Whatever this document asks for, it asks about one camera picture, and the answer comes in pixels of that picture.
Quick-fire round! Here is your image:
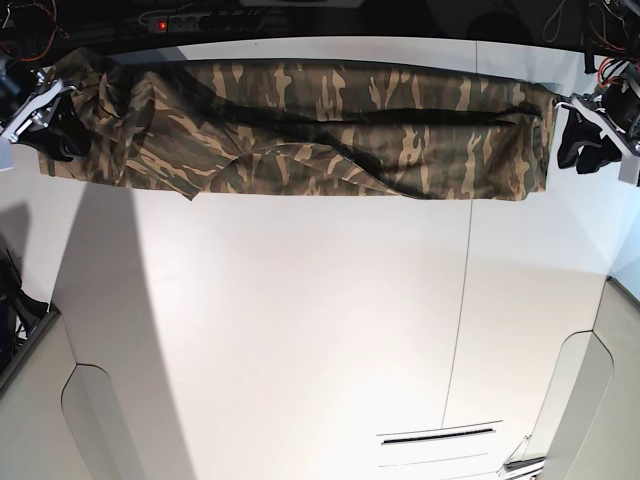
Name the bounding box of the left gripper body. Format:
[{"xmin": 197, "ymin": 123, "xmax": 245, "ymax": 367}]
[{"xmin": 558, "ymin": 74, "xmax": 639, "ymax": 160}]

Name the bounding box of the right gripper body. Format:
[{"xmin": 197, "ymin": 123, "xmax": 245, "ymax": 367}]
[{"xmin": 1, "ymin": 69, "xmax": 75, "ymax": 144}]

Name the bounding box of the camouflage T-shirt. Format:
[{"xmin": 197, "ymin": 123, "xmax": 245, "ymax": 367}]
[{"xmin": 38, "ymin": 49, "xmax": 557, "ymax": 201}]

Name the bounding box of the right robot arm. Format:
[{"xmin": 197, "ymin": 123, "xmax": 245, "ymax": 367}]
[{"xmin": 1, "ymin": 1, "xmax": 91, "ymax": 170}]

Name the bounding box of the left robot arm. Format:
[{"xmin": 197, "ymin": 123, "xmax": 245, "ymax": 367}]
[{"xmin": 557, "ymin": 1, "xmax": 639, "ymax": 186}]

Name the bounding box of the black power strip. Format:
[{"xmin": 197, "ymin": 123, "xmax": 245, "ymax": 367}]
[{"xmin": 138, "ymin": 12, "xmax": 261, "ymax": 34}]

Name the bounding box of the black bag at left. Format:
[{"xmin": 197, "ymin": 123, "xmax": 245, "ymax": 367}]
[{"xmin": 1, "ymin": 251, "xmax": 49, "ymax": 370}]

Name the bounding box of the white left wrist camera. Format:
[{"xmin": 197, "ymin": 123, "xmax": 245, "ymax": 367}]
[{"xmin": 618, "ymin": 157, "xmax": 640, "ymax": 187}]

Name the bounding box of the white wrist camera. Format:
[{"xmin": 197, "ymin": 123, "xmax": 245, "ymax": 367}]
[
  {"xmin": 0, "ymin": 138, "xmax": 13, "ymax": 172},
  {"xmin": 618, "ymin": 157, "xmax": 640, "ymax": 187}
]

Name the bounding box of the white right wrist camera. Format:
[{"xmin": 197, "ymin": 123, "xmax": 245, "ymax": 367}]
[{"xmin": 0, "ymin": 138, "xmax": 13, "ymax": 172}]

